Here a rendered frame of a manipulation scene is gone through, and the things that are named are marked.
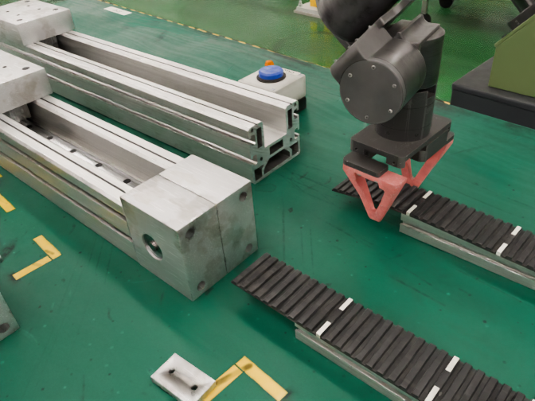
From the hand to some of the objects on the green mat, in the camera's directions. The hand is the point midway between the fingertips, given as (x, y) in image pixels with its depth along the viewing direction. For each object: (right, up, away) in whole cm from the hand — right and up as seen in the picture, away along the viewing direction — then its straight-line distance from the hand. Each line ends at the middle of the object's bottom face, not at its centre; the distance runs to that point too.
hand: (394, 197), depth 59 cm
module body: (-43, +18, +34) cm, 58 cm away
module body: (-56, +9, +23) cm, 61 cm away
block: (-22, -6, -2) cm, 23 cm away
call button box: (-14, +14, +25) cm, 32 cm away
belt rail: (+38, -20, -27) cm, 50 cm away
